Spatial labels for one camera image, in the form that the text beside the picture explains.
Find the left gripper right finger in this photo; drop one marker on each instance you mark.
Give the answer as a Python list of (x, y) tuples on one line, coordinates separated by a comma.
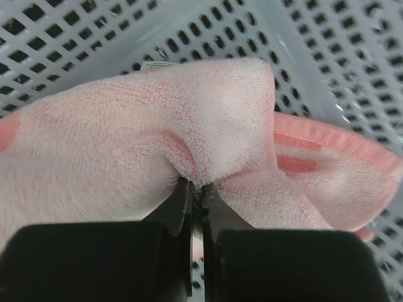
[(242, 263)]

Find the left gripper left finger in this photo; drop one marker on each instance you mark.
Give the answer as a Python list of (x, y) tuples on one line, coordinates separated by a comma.
[(146, 260)]

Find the pink towel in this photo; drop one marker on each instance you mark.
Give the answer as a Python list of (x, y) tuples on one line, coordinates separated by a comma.
[(114, 149)]

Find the white plastic basket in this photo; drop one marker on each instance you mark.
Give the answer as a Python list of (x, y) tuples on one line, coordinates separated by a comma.
[(335, 61)]

